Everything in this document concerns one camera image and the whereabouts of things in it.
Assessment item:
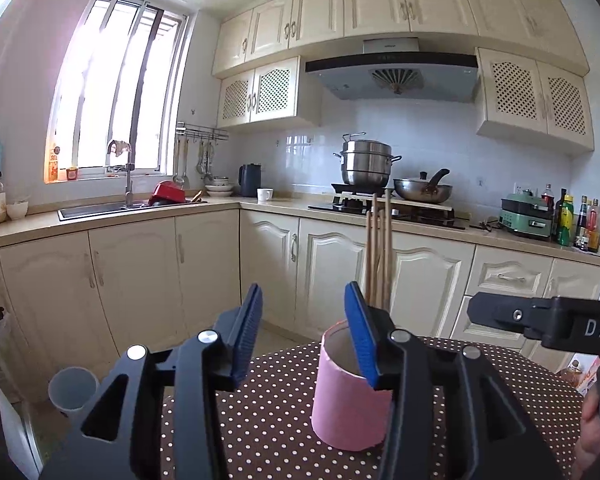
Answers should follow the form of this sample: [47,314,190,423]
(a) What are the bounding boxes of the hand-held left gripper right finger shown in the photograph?
[344,281,563,480]

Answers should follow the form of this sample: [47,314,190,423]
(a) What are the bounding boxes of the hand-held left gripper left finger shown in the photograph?
[40,283,264,480]

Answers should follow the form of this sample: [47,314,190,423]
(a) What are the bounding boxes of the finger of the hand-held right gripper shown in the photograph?
[467,290,556,346]

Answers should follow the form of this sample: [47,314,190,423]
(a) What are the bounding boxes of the pink cylindrical cup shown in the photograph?
[311,324,395,452]

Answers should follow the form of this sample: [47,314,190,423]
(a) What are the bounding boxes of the bunch of wooden chopsticks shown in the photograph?
[364,189,394,317]

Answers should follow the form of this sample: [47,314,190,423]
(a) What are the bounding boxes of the person's right hand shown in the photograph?
[577,389,600,461]

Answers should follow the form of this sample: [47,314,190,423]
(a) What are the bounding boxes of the brown polka dot tablecloth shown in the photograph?
[160,336,588,480]

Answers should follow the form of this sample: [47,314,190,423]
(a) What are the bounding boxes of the green electric cooker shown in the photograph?
[497,189,556,240]

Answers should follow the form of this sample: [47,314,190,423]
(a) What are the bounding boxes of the red seasoning bottle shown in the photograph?
[587,199,600,253]

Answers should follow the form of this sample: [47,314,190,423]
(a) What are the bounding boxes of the dark soy sauce bottle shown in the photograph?
[576,196,588,249]

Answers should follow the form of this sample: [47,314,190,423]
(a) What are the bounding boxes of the green and yellow bottle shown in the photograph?
[557,194,576,247]

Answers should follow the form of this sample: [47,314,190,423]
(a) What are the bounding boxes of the black gas stove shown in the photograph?
[307,183,466,231]

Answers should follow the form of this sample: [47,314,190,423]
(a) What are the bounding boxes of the cream lower kitchen cabinets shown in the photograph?
[0,207,600,411]

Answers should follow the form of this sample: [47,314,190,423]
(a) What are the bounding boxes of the cream kitchen cabinets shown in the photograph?
[211,0,591,78]
[0,207,600,411]

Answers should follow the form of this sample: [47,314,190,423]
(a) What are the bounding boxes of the stack of white bowls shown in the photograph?
[205,176,235,197]

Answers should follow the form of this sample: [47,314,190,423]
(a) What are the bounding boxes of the steel wok with lid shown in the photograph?
[393,168,453,203]

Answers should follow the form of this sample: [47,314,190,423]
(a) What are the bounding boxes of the dark electric kettle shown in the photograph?
[238,163,263,198]

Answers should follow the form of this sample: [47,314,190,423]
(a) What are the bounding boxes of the red pot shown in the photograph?
[147,181,187,207]

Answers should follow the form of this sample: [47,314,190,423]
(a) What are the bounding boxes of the hanging metal spatula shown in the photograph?
[196,141,216,186]

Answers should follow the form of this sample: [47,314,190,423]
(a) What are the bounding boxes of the hanging metal ladle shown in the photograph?
[172,140,188,188]

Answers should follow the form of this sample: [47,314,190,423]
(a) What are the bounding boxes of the stainless steel steamer pot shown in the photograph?
[333,132,402,187]

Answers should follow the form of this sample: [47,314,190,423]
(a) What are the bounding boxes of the pale blue waste bin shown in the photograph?
[47,366,101,420]

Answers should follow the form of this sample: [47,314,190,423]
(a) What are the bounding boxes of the metal sink faucet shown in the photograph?
[106,139,135,208]

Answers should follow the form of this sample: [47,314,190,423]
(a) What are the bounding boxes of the stainless steel sink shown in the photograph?
[57,200,208,221]

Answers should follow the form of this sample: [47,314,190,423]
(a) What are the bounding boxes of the wide cream lattice door cabinet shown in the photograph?
[475,46,596,155]

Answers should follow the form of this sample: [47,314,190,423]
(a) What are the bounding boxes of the small cream lattice door cabinet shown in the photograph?
[216,56,323,129]

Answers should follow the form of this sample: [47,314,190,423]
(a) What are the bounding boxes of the grey range hood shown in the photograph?
[305,37,481,103]

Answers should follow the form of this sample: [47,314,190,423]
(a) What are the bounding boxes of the barred kitchen window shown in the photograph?
[45,0,190,184]

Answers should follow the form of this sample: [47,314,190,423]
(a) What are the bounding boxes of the cream upper kitchen cabinets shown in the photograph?
[211,0,591,78]

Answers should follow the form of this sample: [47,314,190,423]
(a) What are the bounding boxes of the metal wall utensil rack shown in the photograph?
[175,121,230,142]

